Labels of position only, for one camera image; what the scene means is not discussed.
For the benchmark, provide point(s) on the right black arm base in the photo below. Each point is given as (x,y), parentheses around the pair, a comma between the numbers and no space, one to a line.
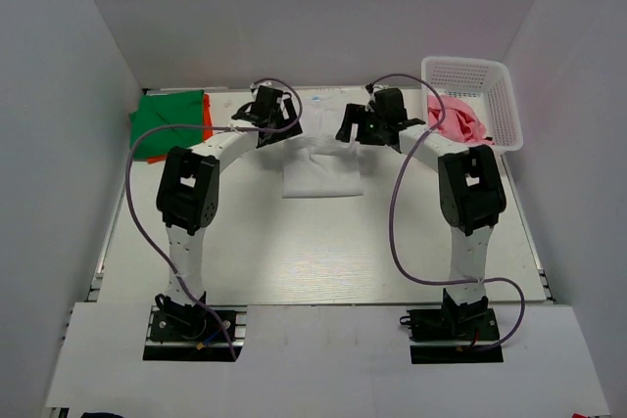
(432,342)

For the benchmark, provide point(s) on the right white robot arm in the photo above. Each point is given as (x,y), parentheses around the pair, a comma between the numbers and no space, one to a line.
(471,191)

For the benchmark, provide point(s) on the pink t shirt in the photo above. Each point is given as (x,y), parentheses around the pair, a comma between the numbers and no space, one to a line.
(461,124)

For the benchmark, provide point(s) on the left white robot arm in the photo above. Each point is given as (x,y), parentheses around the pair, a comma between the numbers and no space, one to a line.
(188,193)

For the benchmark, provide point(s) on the green folded t shirt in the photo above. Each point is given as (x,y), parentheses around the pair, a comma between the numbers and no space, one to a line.
(160,110)

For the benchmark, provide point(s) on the white plastic basket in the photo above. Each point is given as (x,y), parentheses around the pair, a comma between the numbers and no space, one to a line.
(485,86)

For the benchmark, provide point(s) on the white t shirt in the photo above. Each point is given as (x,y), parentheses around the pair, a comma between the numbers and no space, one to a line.
(316,165)

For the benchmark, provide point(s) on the orange folded t shirt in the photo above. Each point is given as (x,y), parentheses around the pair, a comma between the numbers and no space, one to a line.
(207,121)

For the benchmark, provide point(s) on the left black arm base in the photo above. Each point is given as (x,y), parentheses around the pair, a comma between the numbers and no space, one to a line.
(168,340)

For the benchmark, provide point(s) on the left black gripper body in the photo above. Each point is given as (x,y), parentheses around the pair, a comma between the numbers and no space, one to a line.
(273,129)

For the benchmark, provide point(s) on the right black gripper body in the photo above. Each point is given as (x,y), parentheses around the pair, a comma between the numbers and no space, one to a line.
(362,123)

